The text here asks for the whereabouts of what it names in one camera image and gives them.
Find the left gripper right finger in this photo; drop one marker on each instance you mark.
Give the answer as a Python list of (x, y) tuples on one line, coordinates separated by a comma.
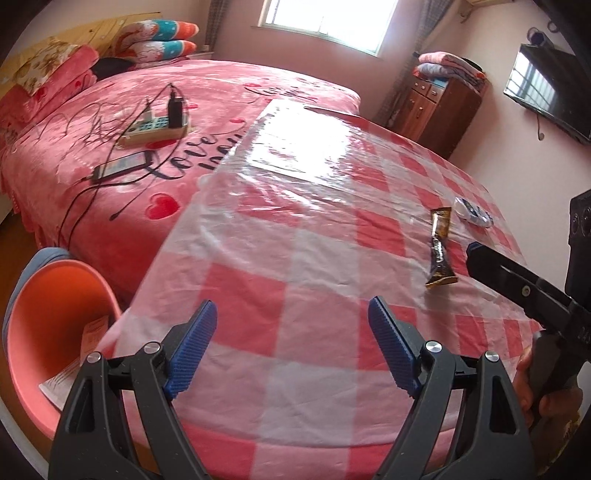
[(465, 421)]

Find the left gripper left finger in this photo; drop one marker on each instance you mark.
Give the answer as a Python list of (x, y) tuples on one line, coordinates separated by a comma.
[(118, 421)]

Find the black gold coffee sachet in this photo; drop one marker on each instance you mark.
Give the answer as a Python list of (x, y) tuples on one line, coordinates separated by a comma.
[(441, 271)]

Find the white squashed plastic bottle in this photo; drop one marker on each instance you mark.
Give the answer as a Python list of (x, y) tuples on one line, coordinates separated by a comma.
[(472, 214)]

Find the grey foil pouch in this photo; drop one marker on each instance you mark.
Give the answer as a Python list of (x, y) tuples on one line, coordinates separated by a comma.
[(56, 389)]

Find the orange trash bin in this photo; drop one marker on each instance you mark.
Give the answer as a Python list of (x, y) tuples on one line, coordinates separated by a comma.
[(45, 329)]

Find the right hand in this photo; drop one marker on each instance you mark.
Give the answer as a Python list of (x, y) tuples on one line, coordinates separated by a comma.
[(559, 407)]

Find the blue stool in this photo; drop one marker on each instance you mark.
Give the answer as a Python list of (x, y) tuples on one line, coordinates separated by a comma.
[(42, 258)]

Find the wooden cabinet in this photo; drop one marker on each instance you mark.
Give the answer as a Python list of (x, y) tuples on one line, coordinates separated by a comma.
[(437, 113)]

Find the red checked plastic tablecloth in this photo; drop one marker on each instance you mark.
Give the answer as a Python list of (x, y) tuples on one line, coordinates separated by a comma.
[(308, 218)]

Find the black smartphone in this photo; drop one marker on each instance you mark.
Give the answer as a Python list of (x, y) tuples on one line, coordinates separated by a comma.
[(121, 166)]

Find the folded blankets on cabinet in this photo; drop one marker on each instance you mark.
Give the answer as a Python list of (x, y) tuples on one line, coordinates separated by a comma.
[(444, 65)]

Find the power strip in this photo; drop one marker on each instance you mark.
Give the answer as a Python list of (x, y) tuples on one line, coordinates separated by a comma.
[(141, 133)]

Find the right checked curtain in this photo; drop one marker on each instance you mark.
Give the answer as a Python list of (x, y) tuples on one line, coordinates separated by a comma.
[(432, 14)]

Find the checked curtain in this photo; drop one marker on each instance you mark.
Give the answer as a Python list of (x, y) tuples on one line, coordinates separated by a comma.
[(432, 14), (216, 13)]

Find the black charger plug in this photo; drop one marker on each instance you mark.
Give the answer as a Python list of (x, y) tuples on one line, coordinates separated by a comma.
[(175, 110)]

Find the window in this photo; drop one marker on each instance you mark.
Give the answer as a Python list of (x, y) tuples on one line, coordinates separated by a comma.
[(360, 25)]

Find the pink folded quilt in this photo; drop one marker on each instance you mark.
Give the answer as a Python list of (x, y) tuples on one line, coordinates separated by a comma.
[(18, 108)]

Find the black cloth on bed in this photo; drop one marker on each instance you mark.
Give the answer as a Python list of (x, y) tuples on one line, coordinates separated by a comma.
[(110, 66)]

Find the floral pillow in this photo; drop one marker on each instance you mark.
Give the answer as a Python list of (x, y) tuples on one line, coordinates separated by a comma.
[(33, 74)]

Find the wooden headboard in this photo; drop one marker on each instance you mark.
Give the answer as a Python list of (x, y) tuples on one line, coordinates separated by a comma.
[(98, 34)]

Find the upper cartoon pillow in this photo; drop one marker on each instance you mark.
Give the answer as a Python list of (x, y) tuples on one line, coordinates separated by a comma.
[(153, 30)]

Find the wall television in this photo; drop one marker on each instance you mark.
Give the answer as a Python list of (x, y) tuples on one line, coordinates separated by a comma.
[(553, 84)]

